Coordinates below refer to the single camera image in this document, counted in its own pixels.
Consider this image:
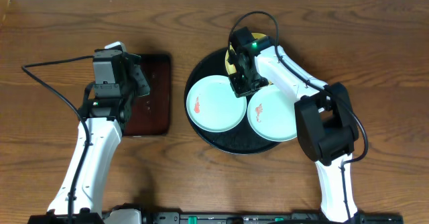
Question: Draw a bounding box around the yellow plate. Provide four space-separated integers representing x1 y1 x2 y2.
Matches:
225 33 274 75

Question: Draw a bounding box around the light blue plate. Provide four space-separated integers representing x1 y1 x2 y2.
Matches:
185 75 247 133
247 85 297 142

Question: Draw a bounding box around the green yellow sponge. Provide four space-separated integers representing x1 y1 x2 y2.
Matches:
132 64 150 97

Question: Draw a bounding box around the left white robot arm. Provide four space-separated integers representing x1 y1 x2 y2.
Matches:
29 42 150 223

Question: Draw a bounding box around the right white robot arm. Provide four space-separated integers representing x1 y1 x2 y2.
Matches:
228 33 363 223

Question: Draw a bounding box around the dark red rectangular tray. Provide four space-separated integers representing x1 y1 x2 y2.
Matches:
124 54 172 137

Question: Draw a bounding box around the round black tray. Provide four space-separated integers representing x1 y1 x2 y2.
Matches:
184 48 280 155

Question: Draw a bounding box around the right black cable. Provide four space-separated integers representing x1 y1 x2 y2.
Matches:
227 11 369 224

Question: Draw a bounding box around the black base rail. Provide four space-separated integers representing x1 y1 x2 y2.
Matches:
107 203 405 224

